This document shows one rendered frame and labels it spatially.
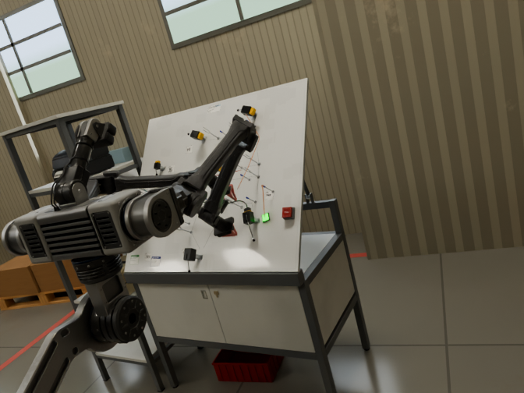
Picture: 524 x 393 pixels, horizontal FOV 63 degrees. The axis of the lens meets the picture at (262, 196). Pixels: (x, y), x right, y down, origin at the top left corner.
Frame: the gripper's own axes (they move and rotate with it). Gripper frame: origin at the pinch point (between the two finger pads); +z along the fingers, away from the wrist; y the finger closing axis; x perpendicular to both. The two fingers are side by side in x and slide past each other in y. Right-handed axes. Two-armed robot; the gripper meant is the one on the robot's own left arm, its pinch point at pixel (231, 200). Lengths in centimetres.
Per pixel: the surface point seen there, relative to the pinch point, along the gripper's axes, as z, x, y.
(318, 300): 61, 23, -14
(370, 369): 132, 26, -10
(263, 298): 48, 22, 10
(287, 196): 18.7, -10.5, -19.2
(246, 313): 54, 24, 26
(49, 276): 81, -113, 332
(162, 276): 26, 6, 66
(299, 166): 13.1, -22.4, -28.9
